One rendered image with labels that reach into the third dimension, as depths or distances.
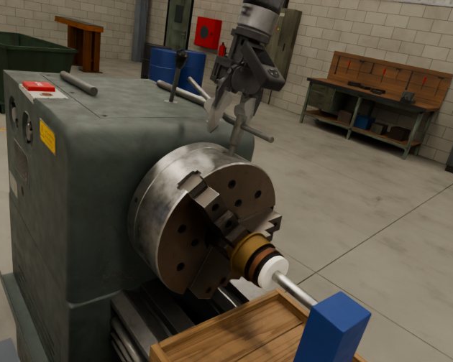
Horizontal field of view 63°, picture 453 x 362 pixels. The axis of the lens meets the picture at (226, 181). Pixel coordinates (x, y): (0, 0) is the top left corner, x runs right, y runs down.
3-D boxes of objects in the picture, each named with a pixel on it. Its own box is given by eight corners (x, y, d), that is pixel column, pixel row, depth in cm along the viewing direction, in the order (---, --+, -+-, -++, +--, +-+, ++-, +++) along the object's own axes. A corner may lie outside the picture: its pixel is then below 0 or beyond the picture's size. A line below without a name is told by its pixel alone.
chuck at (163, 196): (120, 282, 77) (154, 141, 68) (229, 261, 99) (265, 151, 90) (139, 310, 71) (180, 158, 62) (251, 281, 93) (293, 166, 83)
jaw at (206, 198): (200, 225, 76) (177, 188, 68) (217, 209, 78) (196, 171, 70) (234, 253, 69) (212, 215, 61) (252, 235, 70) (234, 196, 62)
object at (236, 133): (234, 170, 76) (250, 117, 73) (225, 169, 75) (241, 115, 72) (227, 166, 78) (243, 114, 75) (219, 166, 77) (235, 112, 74)
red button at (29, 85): (22, 88, 90) (21, 80, 90) (48, 90, 94) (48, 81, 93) (28, 95, 86) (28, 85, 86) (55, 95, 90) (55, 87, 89)
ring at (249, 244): (224, 230, 69) (258, 256, 63) (259, 220, 75) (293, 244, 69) (216, 270, 73) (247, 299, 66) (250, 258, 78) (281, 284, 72)
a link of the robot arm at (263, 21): (287, 18, 71) (254, 3, 66) (278, 42, 72) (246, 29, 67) (264, 14, 76) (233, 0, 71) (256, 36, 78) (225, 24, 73)
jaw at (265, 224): (226, 211, 80) (265, 197, 87) (224, 230, 82) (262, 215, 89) (260, 237, 73) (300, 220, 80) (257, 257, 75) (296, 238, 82)
